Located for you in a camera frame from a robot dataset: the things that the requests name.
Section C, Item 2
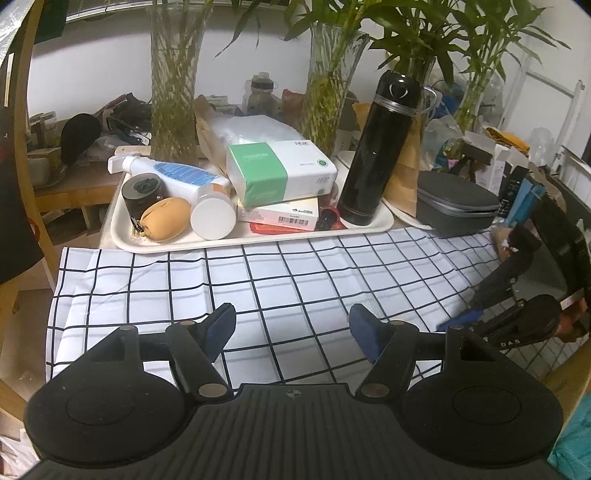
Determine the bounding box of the silver plastic bag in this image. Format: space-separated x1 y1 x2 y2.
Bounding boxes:
0 0 34 62

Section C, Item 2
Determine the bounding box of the white flat box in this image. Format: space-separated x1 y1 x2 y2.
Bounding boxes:
236 196 321 232

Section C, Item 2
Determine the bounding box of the printed plastic bag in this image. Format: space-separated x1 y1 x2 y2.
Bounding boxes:
424 115 467 169

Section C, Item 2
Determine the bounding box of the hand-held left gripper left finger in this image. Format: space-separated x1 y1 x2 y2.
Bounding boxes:
98 302 238 403

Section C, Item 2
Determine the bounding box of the yellow packet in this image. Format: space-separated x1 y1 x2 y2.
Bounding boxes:
485 128 531 154

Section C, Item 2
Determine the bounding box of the tan pouch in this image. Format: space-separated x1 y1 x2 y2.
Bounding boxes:
138 197 193 243

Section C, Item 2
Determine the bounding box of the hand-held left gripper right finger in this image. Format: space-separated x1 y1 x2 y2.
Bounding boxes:
348 303 505 400

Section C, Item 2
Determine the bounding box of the black phone stand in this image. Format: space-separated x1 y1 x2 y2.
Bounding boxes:
450 143 494 182

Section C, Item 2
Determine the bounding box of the white metal rack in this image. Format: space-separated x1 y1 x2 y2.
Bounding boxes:
519 55 591 186

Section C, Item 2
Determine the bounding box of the dark drink bottle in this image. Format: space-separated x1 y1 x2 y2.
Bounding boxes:
242 71 284 116

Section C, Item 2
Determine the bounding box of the black thermos bottle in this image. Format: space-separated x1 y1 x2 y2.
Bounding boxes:
335 69 422 228

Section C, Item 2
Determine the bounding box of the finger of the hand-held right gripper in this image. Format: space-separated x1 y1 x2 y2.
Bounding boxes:
468 224 542 308
436 300 533 340

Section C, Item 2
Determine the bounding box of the curved wooden frame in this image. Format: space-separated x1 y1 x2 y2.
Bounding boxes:
16 0 66 297

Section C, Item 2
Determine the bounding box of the glass vase with bamboo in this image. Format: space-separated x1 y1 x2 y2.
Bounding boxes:
281 0 371 149
369 0 462 121
145 0 259 164
455 0 573 133

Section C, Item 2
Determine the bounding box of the white carton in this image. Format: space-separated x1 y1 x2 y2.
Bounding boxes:
464 131 509 195

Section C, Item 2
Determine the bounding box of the white blue spray bottle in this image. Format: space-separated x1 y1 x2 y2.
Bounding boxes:
106 154 232 195

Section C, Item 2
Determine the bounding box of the low wooden table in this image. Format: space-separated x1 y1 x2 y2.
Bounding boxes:
28 156 122 232

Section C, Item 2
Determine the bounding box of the white capped orange jar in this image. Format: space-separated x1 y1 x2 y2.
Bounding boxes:
189 183 238 241

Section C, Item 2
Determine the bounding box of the white tray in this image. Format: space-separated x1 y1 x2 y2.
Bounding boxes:
109 165 396 254

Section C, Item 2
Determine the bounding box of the black carton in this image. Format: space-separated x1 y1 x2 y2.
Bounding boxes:
499 165 530 204

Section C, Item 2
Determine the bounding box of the teal bath loofah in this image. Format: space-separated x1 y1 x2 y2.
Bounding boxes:
547 405 591 480

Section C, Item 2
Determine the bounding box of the green white tissue pack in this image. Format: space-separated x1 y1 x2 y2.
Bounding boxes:
225 139 338 208

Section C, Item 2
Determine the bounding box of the blue carton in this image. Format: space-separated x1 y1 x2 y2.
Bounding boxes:
501 178 546 232

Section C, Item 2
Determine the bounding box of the black white checked tablecloth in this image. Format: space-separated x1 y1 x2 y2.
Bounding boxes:
46 228 546 385

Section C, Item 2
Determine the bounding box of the grey zip case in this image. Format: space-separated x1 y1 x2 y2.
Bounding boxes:
415 169 502 239

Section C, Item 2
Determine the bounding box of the black tape roll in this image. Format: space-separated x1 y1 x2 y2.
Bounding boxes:
120 172 167 223

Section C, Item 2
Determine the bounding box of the black round object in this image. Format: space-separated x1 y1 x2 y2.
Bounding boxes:
59 114 103 167

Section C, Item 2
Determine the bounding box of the person's right hand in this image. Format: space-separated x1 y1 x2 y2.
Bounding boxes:
556 288 591 343

